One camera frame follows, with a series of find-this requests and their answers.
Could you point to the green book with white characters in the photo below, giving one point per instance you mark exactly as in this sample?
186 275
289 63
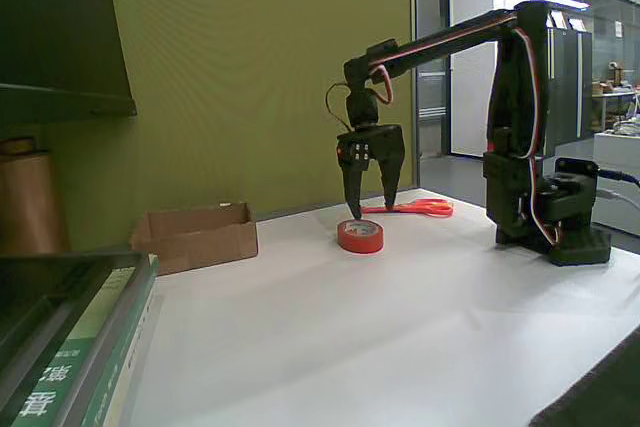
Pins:
75 342

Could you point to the dark green metal shelf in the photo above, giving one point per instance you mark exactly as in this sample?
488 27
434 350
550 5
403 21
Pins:
50 22

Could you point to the long ceiling light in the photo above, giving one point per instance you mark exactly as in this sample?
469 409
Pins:
567 1

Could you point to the glass door with metal frame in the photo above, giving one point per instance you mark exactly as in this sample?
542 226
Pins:
431 112

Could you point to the orange scissors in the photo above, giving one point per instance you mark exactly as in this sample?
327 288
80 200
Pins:
425 207

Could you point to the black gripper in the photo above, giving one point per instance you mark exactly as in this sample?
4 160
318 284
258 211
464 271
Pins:
382 142

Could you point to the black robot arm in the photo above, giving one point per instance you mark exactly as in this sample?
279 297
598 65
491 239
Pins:
515 97

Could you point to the brown cardboard box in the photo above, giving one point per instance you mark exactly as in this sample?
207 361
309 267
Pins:
210 247

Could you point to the green books stack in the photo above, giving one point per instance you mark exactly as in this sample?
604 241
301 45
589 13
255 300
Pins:
30 287

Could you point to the white paper notice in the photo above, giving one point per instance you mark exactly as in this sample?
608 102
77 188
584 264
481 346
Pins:
618 29

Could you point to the green spined book white pages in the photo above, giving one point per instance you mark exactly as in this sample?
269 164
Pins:
112 377

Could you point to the olive green partition panel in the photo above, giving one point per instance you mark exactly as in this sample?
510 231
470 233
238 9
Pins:
200 7

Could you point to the brown paper roll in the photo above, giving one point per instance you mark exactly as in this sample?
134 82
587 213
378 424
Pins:
30 202

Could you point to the red tape roll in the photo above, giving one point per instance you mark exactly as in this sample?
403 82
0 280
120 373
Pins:
360 243

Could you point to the cluttered background desk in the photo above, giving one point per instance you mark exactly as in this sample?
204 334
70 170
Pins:
617 92

